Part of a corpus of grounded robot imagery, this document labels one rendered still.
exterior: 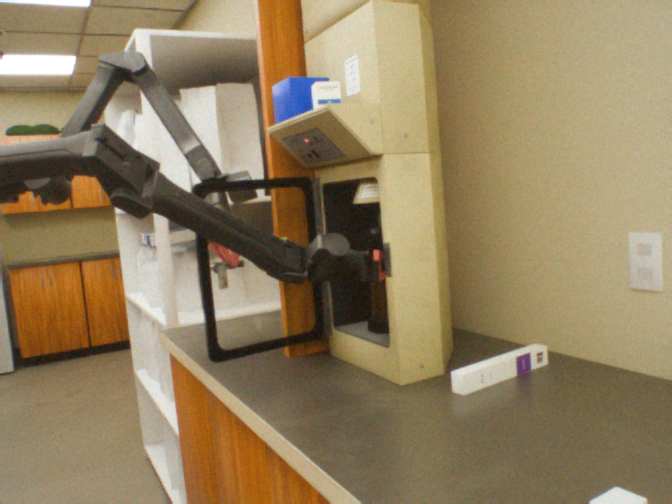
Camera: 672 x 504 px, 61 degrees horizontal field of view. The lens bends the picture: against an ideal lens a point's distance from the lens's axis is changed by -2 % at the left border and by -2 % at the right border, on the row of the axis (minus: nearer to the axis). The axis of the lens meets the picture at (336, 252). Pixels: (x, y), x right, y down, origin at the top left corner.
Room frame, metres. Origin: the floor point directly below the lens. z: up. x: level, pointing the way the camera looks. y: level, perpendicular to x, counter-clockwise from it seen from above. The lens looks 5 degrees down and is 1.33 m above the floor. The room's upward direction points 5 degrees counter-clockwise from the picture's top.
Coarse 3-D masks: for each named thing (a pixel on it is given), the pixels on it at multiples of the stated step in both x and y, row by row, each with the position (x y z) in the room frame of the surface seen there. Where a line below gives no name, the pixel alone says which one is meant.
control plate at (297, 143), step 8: (296, 136) 1.30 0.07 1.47; (304, 136) 1.27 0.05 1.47; (312, 136) 1.25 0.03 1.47; (320, 136) 1.22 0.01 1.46; (288, 144) 1.37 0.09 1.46; (296, 144) 1.34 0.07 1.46; (304, 144) 1.31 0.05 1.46; (312, 144) 1.28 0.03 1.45; (320, 144) 1.26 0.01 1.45; (328, 144) 1.23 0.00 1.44; (296, 152) 1.38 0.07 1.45; (304, 152) 1.35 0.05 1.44; (328, 152) 1.27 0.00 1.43; (336, 152) 1.24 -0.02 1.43; (304, 160) 1.39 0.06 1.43; (312, 160) 1.36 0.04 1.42; (320, 160) 1.33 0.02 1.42
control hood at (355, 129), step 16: (320, 112) 1.14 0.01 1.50; (336, 112) 1.11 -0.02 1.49; (352, 112) 1.13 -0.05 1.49; (368, 112) 1.14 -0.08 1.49; (272, 128) 1.36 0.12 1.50; (288, 128) 1.30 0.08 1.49; (304, 128) 1.24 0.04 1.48; (320, 128) 1.20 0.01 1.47; (336, 128) 1.15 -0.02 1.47; (352, 128) 1.13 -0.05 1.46; (368, 128) 1.14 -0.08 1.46; (336, 144) 1.21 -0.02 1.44; (352, 144) 1.17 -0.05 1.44; (368, 144) 1.14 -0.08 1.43; (336, 160) 1.28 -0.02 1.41
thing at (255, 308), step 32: (224, 192) 1.29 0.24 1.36; (256, 192) 1.34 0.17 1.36; (288, 192) 1.39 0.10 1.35; (256, 224) 1.33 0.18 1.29; (288, 224) 1.38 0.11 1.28; (224, 256) 1.29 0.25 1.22; (256, 288) 1.33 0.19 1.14; (288, 288) 1.37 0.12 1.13; (224, 320) 1.28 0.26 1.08; (256, 320) 1.32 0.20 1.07; (288, 320) 1.37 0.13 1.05
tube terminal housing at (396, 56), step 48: (336, 48) 1.30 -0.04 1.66; (384, 48) 1.17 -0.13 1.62; (432, 48) 1.38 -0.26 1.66; (384, 96) 1.16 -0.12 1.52; (432, 96) 1.32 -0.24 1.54; (384, 144) 1.16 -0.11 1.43; (432, 144) 1.26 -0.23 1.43; (384, 192) 1.17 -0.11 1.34; (432, 192) 1.21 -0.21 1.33; (384, 240) 1.18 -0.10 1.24; (432, 240) 1.20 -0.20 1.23; (432, 288) 1.20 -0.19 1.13; (336, 336) 1.40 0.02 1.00; (432, 336) 1.20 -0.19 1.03
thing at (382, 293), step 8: (368, 240) 1.31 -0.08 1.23; (376, 240) 1.30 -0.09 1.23; (368, 248) 1.32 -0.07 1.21; (376, 248) 1.30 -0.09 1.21; (368, 264) 1.33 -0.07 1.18; (384, 264) 1.30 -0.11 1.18; (384, 280) 1.30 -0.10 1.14; (368, 288) 1.33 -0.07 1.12; (376, 288) 1.31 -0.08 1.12; (384, 288) 1.30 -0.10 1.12; (368, 296) 1.34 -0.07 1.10; (376, 296) 1.31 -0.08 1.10; (384, 296) 1.30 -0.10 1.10; (376, 304) 1.31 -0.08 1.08; (384, 304) 1.30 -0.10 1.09; (376, 312) 1.31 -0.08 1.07; (384, 312) 1.30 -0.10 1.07; (384, 320) 1.30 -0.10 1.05
